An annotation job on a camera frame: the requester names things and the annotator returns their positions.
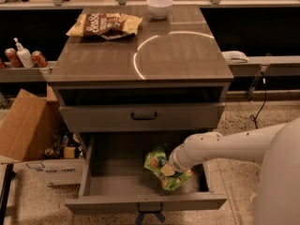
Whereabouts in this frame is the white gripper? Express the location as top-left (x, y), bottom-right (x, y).
top-left (160, 147), bottom-right (189, 176)

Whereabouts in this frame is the green rice chip bag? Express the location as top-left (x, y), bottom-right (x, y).
top-left (144, 146), bottom-right (194, 191)

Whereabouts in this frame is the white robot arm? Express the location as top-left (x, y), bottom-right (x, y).
top-left (161, 118), bottom-right (300, 225)

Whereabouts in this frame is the blue clamp under drawer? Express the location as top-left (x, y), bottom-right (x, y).
top-left (135, 212), bottom-right (165, 225)

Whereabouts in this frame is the open lower drawer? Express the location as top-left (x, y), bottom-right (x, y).
top-left (66, 131), bottom-right (227, 214)

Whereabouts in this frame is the closed upper drawer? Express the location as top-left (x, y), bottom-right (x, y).
top-left (59, 102), bottom-right (225, 132)

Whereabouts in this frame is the grey drawer cabinet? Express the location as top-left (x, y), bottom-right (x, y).
top-left (47, 5), bottom-right (234, 136)

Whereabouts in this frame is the brown yellow chip bag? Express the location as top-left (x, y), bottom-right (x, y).
top-left (67, 13), bottom-right (143, 40)

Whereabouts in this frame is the white folded cloth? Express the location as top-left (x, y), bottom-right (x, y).
top-left (222, 51), bottom-right (248, 64)

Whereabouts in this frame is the cardboard box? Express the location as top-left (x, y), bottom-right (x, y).
top-left (0, 89), bottom-right (83, 186)

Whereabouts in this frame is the black stand left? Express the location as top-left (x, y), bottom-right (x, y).
top-left (0, 164), bottom-right (15, 225)

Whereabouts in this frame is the white bowl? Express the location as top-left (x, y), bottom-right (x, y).
top-left (146, 0), bottom-right (173, 19)

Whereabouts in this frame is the right red soda can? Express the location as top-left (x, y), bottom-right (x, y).
top-left (32, 51), bottom-right (48, 68)

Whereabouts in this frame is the red soda can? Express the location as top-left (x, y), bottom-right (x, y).
top-left (5, 48), bottom-right (23, 68)
top-left (32, 51), bottom-right (48, 68)

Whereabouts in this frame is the white pump bottle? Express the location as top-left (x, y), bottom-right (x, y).
top-left (14, 37), bottom-right (35, 68)

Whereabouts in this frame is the left red soda can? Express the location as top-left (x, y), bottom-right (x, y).
top-left (5, 48), bottom-right (23, 68)

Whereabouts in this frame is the black cable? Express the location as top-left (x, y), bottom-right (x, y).
top-left (249, 72), bottom-right (268, 130)

